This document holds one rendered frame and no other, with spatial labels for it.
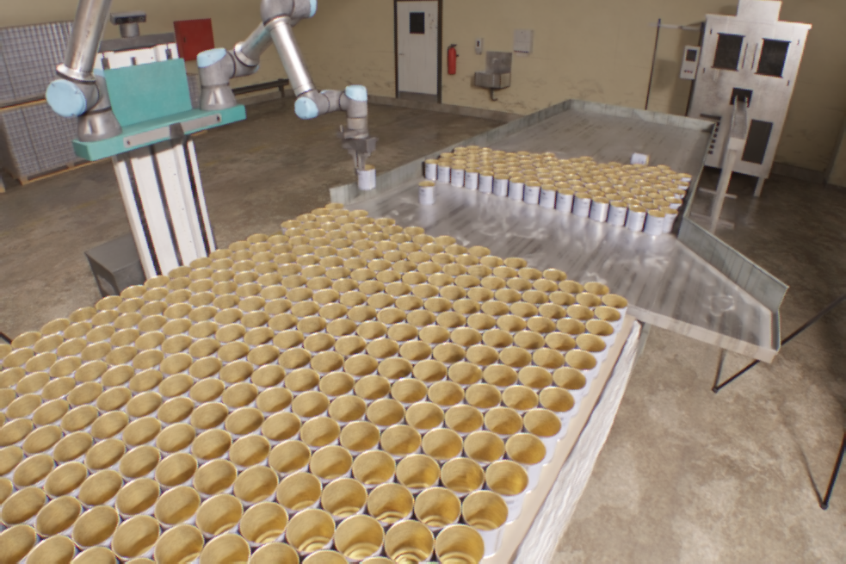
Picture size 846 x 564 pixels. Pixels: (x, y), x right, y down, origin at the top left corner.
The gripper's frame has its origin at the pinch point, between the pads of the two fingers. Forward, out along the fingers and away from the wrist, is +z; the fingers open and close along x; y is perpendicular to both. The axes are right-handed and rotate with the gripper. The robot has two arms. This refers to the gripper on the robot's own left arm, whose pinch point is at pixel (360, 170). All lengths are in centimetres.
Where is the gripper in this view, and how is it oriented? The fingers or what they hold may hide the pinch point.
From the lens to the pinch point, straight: 178.3
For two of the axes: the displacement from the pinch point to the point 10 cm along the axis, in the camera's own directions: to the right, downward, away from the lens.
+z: 0.0, 8.8, 4.7
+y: 5.8, -3.8, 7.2
